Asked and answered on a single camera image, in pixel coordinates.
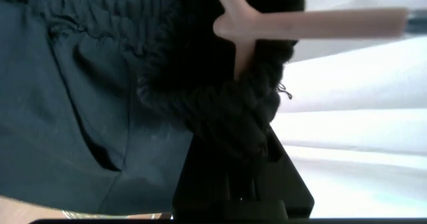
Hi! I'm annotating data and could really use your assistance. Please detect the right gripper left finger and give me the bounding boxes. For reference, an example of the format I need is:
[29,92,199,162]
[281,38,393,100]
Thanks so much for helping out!
[171,140,231,218]

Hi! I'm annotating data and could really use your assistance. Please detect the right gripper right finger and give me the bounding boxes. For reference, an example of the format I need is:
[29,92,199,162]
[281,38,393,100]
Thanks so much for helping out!
[256,127,316,218]

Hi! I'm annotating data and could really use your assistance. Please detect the black shorts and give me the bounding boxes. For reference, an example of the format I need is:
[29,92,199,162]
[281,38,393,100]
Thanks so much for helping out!
[0,0,306,215]

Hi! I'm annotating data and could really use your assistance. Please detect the pink clothes hanger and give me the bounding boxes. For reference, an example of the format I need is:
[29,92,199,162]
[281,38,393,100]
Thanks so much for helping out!
[209,0,427,81]

